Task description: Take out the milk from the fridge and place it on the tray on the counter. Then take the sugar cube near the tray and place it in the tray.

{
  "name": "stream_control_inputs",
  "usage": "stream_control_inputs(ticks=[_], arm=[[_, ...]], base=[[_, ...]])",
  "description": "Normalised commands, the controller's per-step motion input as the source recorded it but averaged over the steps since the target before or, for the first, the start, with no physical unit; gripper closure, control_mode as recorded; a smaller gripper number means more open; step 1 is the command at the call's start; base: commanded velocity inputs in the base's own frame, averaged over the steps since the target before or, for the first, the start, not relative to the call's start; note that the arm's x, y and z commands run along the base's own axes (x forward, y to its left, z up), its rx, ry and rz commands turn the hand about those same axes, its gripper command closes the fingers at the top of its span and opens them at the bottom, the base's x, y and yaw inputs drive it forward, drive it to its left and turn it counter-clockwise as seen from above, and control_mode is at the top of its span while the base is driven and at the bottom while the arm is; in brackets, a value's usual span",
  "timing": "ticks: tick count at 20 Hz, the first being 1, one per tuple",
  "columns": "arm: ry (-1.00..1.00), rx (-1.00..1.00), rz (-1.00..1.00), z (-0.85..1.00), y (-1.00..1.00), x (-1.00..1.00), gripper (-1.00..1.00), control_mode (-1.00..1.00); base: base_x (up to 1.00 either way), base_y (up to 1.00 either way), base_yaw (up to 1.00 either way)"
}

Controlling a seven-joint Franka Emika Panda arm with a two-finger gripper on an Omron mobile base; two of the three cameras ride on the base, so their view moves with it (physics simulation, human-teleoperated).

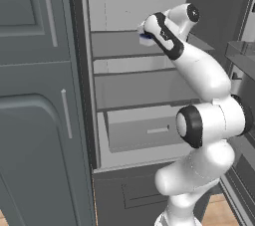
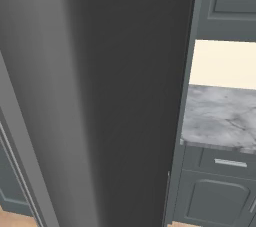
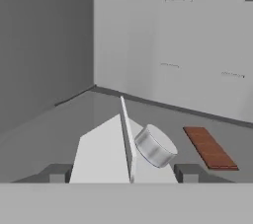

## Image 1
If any glass fridge shelf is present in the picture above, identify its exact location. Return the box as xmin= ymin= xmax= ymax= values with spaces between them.
xmin=93 ymin=67 xmax=202 ymax=113
xmin=91 ymin=30 xmax=216 ymax=61

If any clear fridge crisper drawer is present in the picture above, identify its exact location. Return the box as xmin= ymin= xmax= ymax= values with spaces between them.
xmin=105 ymin=105 xmax=187 ymax=153

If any white and blue milk carton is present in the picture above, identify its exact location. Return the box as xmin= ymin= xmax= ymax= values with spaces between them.
xmin=138 ymin=32 xmax=154 ymax=47

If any grey fridge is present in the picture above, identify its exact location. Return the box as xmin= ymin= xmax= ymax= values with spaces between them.
xmin=66 ymin=0 xmax=255 ymax=226

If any clear fridge door bin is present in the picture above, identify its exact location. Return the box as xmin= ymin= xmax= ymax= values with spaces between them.
xmin=224 ymin=40 xmax=255 ymax=83

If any grey fridge door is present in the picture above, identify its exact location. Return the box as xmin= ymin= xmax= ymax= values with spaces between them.
xmin=217 ymin=0 xmax=255 ymax=226

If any grey freezer drawer front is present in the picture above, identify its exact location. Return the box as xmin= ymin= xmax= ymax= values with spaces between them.
xmin=92 ymin=162 xmax=221 ymax=226

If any tall grey cupboard door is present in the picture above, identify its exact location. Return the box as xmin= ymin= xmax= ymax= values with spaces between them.
xmin=0 ymin=60 xmax=97 ymax=226

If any pale crisper drawer handle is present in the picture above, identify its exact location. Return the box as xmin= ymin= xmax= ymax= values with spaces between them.
xmin=146 ymin=126 xmax=170 ymax=135

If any grey bar cupboard handle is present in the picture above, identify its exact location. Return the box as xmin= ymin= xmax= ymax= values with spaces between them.
xmin=60 ymin=88 xmax=74 ymax=140
xmin=40 ymin=0 xmax=59 ymax=48

